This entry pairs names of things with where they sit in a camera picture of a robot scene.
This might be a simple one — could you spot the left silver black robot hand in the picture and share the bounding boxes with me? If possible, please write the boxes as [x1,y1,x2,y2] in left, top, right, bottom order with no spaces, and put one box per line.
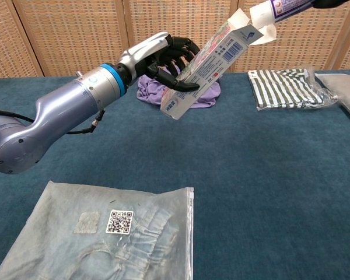
[116,31,203,93]

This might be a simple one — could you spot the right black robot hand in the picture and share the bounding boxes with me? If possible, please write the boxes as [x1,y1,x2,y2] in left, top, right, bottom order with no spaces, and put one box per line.
[312,0,350,9]

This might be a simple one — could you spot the purple toothpaste tube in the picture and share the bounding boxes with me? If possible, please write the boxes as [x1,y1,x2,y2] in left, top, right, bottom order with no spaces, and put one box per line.
[249,0,320,30]

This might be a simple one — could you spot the floral toothpaste carton box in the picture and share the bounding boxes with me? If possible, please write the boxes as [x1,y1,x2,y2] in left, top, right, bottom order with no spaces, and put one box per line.
[159,8,278,121]

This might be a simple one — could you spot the striped shirt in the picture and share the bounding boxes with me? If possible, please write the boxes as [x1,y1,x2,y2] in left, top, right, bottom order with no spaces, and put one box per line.
[247,67,339,111]

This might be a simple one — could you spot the crumpled purple cloth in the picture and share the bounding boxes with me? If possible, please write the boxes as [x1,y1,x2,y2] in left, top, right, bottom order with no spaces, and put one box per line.
[136,72,222,109]

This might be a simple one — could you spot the woven rattan folding screen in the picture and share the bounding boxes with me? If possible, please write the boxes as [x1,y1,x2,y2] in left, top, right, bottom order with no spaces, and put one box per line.
[0,0,350,80]

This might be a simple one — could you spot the grey fabric pouch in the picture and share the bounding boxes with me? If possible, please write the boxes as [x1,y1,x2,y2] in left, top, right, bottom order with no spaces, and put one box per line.
[314,72,350,123]

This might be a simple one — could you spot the jeans in frosted zip bag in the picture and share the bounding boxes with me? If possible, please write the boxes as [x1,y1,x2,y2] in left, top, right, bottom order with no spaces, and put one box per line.
[0,180,195,280]

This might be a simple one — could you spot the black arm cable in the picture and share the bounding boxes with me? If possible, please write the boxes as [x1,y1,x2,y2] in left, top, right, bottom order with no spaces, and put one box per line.
[0,107,106,135]

